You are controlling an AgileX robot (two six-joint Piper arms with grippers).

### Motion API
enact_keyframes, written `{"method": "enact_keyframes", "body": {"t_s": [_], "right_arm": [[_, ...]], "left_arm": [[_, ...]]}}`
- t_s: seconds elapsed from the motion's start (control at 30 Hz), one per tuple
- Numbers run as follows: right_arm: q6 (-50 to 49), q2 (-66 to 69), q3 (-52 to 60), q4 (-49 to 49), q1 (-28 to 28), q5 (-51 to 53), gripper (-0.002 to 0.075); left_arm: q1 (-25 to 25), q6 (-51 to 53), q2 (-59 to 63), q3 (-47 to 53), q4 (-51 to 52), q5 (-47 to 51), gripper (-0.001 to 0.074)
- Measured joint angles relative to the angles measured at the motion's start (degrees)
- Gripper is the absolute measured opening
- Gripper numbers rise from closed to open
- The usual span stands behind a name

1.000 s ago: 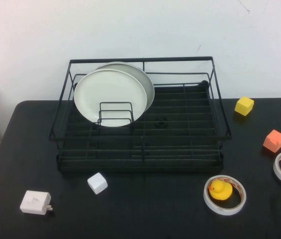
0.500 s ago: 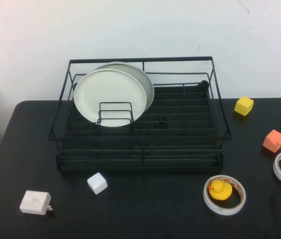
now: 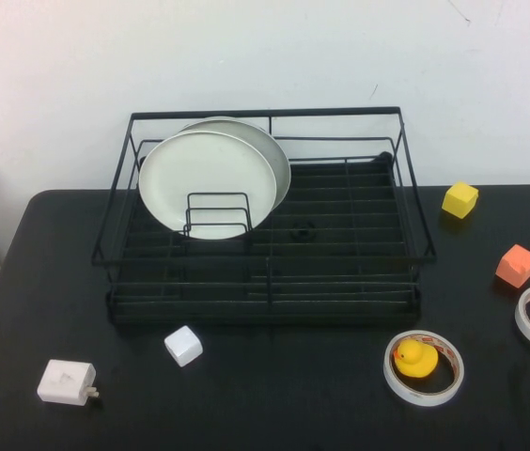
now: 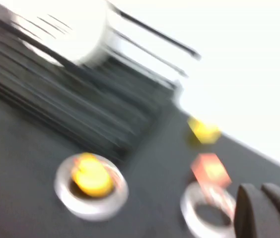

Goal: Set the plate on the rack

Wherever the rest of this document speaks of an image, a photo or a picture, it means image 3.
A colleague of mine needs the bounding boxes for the white round plate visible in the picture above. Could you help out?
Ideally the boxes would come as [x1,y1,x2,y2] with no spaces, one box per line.
[137,131,279,241]

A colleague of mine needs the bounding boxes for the black wire dish rack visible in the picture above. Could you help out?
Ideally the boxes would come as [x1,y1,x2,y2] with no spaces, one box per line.
[91,106,437,328]

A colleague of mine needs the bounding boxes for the yellow rubber duck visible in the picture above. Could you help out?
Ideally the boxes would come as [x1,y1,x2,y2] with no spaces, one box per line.
[394,340,440,379]

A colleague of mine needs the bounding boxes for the white cube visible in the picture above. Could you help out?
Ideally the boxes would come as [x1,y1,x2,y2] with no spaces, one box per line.
[164,325,204,368]

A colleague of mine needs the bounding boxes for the white power adapter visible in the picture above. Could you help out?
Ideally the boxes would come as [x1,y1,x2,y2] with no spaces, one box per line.
[37,359,101,404]

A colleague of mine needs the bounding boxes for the orange cube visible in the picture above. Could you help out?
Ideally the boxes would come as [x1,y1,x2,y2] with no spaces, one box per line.
[494,243,530,290]

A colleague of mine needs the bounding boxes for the grey round plate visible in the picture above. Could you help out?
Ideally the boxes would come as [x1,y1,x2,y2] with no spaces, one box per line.
[179,116,292,213]

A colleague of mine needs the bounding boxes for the yellow cube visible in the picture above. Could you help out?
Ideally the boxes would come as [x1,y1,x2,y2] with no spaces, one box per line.
[442,181,480,221]

